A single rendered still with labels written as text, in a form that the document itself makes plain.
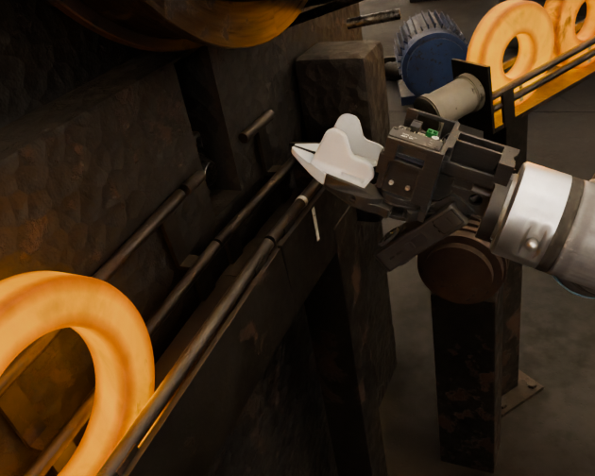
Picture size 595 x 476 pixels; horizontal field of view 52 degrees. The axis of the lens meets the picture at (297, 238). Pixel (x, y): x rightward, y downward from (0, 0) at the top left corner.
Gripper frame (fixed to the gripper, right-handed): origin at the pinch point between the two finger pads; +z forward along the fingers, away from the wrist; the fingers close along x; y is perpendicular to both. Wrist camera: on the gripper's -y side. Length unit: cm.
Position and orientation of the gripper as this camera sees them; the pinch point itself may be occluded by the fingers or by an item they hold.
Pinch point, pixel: (303, 158)
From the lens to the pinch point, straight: 63.4
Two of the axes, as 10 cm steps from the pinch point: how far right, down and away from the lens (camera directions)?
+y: 1.2, -7.7, -6.3
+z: -9.1, -3.4, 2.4
